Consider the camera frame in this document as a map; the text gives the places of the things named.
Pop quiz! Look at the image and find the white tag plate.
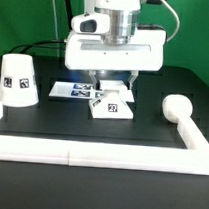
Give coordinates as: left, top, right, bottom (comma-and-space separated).
49, 82, 103, 100

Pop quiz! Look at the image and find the grey hanging cable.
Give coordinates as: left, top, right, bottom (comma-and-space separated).
46, 0, 64, 59

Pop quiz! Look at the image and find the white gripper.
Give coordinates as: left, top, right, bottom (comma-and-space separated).
65, 29, 166, 90

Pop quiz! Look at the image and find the black cable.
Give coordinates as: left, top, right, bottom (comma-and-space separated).
8, 36, 69, 58

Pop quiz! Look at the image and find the white U-shaped fence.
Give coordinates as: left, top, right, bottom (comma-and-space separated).
0, 100, 209, 176

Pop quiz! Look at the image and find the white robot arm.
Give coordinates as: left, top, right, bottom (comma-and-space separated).
65, 0, 167, 86

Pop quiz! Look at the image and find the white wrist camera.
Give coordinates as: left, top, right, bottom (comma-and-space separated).
71, 13, 110, 34

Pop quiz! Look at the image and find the white lamp base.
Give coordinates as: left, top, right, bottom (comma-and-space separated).
88, 80, 134, 119

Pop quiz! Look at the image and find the white lamp shade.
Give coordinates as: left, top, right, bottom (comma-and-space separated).
0, 54, 39, 107

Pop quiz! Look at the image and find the white lamp bulb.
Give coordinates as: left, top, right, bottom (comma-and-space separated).
162, 94, 193, 124

